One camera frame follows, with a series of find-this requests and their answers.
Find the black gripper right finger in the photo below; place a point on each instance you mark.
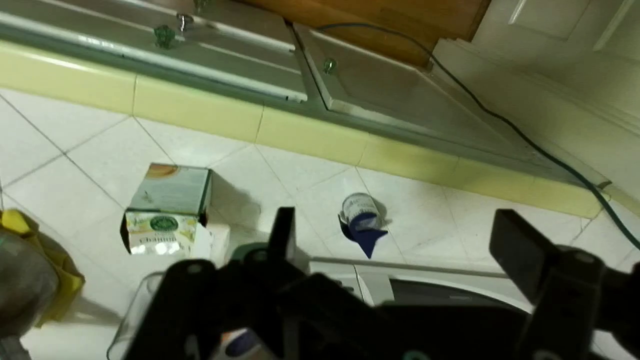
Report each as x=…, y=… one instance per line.
x=533, y=256

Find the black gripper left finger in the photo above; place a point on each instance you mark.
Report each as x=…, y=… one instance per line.
x=285, y=233

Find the green glass cabinet knob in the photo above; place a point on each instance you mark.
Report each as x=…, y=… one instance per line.
x=163, y=35
x=328, y=65

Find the pale green lower cabinet door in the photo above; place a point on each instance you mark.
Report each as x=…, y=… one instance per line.
x=413, y=101
x=220, y=56

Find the small jar with blue label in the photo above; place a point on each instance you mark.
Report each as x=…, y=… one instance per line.
x=363, y=217

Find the white microwave oven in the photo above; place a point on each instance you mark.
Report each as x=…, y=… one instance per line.
x=373, y=286

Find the green and white carton box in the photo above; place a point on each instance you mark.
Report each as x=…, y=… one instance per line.
x=170, y=201

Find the yellow cloth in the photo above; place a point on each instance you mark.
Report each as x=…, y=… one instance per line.
x=56, y=267

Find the grey metal kettle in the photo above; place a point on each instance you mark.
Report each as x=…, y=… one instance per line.
x=20, y=281

